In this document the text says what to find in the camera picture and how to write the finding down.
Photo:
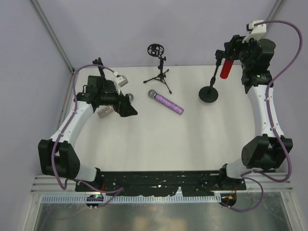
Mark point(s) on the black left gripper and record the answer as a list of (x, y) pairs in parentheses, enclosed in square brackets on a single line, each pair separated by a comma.
[(123, 106)]

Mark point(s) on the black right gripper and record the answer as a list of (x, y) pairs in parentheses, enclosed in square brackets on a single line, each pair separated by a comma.
[(236, 42)]

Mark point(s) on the red glitter microphone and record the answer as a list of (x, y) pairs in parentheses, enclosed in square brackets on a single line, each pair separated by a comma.
[(226, 69)]

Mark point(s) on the silver glitter microphone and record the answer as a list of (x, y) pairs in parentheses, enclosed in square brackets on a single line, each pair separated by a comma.
[(109, 109)]

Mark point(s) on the purple glitter microphone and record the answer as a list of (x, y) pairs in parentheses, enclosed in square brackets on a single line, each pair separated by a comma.
[(166, 102)]

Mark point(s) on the round-base mic stand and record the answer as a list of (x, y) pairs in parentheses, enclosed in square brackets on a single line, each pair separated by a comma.
[(98, 61), (209, 94)]

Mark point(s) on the black tripod shock-mount stand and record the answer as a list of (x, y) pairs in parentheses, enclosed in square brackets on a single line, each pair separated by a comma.
[(157, 50)]

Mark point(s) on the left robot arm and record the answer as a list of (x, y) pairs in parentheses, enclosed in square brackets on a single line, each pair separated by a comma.
[(57, 155)]

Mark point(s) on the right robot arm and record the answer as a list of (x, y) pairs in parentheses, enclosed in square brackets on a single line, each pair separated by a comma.
[(268, 149)]

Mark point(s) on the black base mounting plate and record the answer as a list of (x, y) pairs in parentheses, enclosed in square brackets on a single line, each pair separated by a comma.
[(167, 183)]

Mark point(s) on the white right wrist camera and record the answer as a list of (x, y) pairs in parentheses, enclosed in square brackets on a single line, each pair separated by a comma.
[(256, 29)]

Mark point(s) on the white slotted cable duct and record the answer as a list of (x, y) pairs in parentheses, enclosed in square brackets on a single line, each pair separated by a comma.
[(94, 198)]

